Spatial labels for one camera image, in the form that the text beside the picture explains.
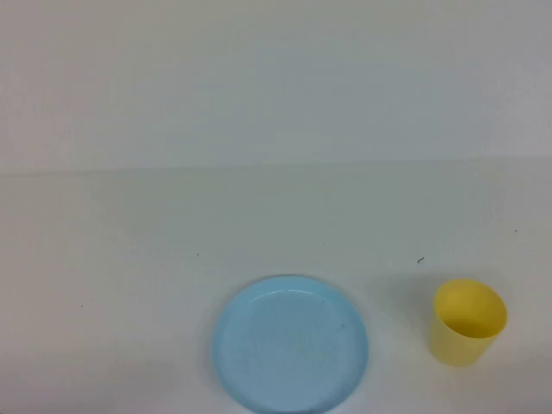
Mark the yellow plastic cup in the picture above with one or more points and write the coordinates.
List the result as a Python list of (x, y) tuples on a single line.
[(453, 345)]

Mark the light blue round plate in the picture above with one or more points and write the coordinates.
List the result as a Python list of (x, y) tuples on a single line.
[(289, 349)]

